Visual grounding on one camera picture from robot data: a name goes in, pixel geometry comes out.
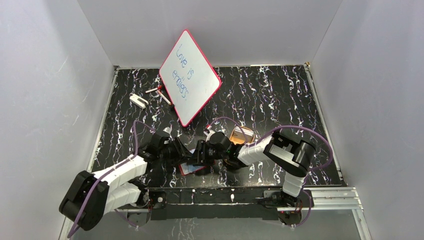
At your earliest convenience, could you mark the red leather card holder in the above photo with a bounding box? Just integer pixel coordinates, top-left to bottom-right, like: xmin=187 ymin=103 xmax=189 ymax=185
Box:
xmin=178 ymin=156 xmax=206 ymax=176

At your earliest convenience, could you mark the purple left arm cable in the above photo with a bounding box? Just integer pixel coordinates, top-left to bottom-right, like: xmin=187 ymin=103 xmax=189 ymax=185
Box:
xmin=67 ymin=120 xmax=157 ymax=239

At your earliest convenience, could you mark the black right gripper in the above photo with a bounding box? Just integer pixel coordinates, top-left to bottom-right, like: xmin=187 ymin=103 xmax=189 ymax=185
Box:
xmin=186 ymin=139 xmax=228 ymax=166

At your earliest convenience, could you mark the aluminium rail frame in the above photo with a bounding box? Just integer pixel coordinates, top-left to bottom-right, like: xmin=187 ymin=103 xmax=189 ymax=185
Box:
xmin=59 ymin=64 xmax=372 ymax=240

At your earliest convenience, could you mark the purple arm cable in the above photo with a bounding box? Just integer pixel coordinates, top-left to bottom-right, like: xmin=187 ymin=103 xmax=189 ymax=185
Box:
xmin=206 ymin=116 xmax=334 ymax=228
xmin=67 ymin=120 xmax=157 ymax=239

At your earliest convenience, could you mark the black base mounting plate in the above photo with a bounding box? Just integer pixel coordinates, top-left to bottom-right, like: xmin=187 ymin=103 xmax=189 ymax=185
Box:
xmin=149 ymin=186 xmax=281 ymax=221

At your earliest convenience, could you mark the pink framed whiteboard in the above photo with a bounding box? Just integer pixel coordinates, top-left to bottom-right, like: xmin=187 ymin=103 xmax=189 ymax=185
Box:
xmin=159 ymin=29 xmax=222 ymax=127

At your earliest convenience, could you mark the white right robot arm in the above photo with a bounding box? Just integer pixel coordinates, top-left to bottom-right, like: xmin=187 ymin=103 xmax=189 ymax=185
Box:
xmin=187 ymin=130 xmax=316 ymax=207

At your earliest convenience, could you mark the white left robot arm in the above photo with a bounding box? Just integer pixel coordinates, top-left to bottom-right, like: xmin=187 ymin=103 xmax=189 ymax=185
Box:
xmin=58 ymin=131 xmax=193 ymax=231

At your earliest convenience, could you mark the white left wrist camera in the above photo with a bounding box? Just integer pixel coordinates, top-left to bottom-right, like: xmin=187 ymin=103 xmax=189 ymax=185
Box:
xmin=162 ymin=126 xmax=172 ymax=135

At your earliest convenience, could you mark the red capped marker pen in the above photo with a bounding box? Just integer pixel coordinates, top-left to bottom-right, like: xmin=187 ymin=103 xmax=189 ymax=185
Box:
xmin=145 ymin=85 xmax=163 ymax=94

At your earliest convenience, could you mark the orange oval tray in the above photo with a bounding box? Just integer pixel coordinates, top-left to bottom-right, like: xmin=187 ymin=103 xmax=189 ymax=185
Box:
xmin=225 ymin=125 xmax=256 ymax=167

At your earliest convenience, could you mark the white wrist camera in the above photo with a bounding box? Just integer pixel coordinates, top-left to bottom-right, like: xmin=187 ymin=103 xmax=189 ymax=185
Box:
xmin=162 ymin=126 xmax=172 ymax=135
xmin=203 ymin=125 xmax=215 ymax=136

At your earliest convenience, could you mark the white whiteboard eraser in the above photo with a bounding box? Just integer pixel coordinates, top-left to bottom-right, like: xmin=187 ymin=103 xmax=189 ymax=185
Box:
xmin=129 ymin=93 xmax=149 ymax=110

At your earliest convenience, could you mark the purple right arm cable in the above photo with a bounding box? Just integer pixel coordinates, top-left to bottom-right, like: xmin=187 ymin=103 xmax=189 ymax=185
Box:
xmin=206 ymin=116 xmax=334 ymax=228

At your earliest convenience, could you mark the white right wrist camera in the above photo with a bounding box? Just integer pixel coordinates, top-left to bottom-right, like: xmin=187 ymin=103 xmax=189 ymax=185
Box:
xmin=203 ymin=125 xmax=215 ymax=136

